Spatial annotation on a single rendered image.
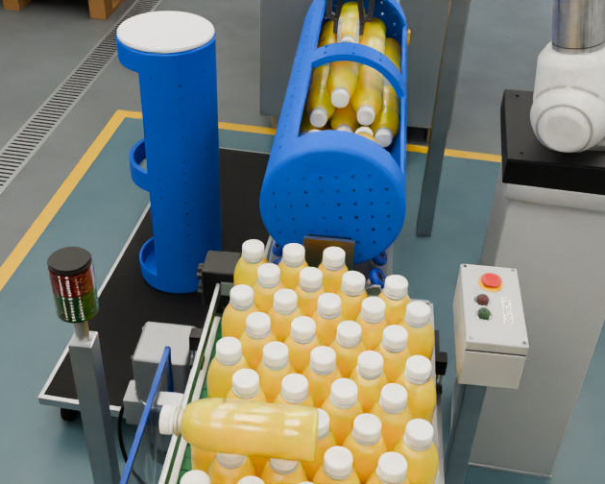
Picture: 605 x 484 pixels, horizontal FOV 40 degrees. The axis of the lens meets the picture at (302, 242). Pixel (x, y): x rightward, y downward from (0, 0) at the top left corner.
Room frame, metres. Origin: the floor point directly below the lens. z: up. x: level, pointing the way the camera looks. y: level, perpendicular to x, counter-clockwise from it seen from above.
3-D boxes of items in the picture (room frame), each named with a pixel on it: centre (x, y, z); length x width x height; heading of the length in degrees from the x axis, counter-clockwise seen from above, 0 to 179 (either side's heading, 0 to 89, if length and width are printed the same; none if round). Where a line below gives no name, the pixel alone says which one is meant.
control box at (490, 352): (1.06, -0.33, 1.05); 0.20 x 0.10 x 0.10; 176
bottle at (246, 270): (1.18, 0.09, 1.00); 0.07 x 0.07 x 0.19
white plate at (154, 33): (2.27, 0.42, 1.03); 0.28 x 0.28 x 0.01
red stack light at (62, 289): (0.94, 0.34, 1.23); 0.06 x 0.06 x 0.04
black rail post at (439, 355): (1.05, -0.25, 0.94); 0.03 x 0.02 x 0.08; 176
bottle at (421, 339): (1.03, -0.20, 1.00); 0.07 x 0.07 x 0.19
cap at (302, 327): (0.98, -0.01, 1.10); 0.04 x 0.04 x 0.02
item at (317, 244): (1.29, -0.05, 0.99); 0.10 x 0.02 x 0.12; 86
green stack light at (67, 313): (0.94, 0.34, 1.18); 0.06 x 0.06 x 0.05
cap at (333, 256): (1.17, -0.06, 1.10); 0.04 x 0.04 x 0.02
